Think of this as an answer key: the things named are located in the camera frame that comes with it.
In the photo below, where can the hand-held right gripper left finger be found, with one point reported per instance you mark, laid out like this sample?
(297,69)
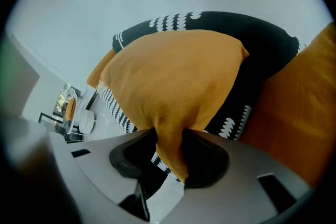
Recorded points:
(99,165)

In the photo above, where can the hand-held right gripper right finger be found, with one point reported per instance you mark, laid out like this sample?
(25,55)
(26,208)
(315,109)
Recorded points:
(236,191)

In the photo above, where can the white round laundry basket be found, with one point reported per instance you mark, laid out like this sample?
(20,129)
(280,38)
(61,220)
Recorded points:
(86,122)

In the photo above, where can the white framed mirror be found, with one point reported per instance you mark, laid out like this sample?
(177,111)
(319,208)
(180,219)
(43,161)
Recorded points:
(67,91)

